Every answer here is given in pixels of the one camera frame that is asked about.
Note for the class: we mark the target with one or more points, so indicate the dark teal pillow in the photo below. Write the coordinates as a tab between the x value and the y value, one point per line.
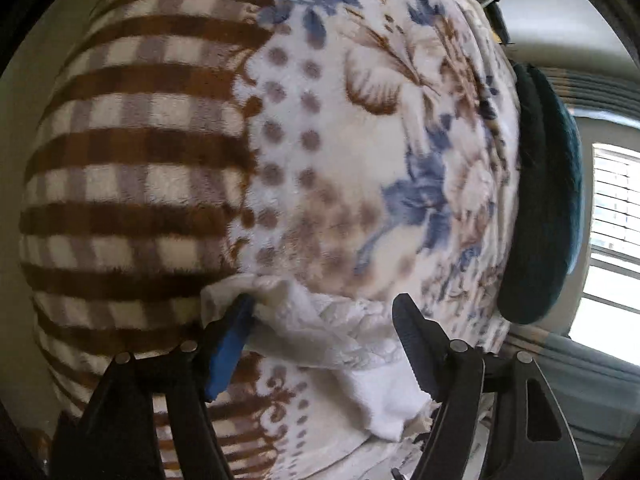
551	202

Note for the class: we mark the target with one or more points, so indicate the window with white frame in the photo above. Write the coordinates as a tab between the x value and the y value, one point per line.
607	318

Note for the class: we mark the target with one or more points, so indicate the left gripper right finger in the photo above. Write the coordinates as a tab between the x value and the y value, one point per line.
426	346

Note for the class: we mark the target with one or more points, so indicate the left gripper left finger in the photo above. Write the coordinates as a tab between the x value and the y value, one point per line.
226	339

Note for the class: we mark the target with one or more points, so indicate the white knit garment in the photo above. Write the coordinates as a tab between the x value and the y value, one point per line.
330	339

